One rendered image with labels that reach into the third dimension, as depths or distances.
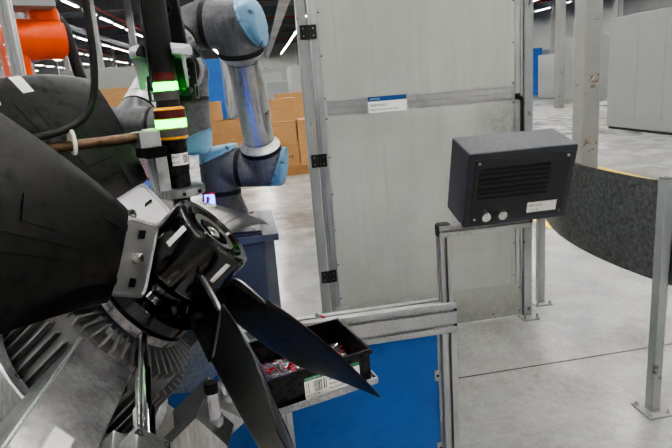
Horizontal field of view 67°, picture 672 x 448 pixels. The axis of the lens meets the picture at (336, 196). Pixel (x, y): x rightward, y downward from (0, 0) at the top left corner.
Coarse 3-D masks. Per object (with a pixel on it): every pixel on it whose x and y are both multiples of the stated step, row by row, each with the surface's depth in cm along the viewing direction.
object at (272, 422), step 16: (224, 320) 57; (224, 336) 58; (240, 336) 52; (224, 352) 59; (240, 352) 54; (224, 368) 60; (240, 368) 56; (256, 368) 47; (224, 384) 61; (240, 384) 57; (256, 384) 51; (240, 400) 58; (256, 400) 53; (272, 400) 43; (256, 416) 55; (272, 416) 48; (256, 432) 56; (272, 432) 51; (288, 432) 44
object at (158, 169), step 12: (132, 132) 71; (144, 132) 69; (156, 132) 70; (132, 144) 71; (144, 144) 70; (156, 144) 71; (144, 156) 70; (156, 156) 70; (156, 168) 71; (168, 168) 72; (156, 180) 72; (168, 180) 72; (156, 192) 74; (168, 192) 72; (180, 192) 72; (192, 192) 73
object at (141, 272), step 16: (128, 224) 58; (144, 224) 60; (128, 240) 58; (144, 240) 61; (128, 256) 58; (144, 256) 61; (128, 272) 58; (144, 272) 61; (128, 288) 58; (144, 288) 61
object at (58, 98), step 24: (0, 96) 67; (24, 96) 70; (48, 96) 72; (72, 96) 74; (24, 120) 67; (48, 120) 69; (72, 120) 71; (96, 120) 74; (96, 168) 69; (120, 168) 70; (120, 192) 69
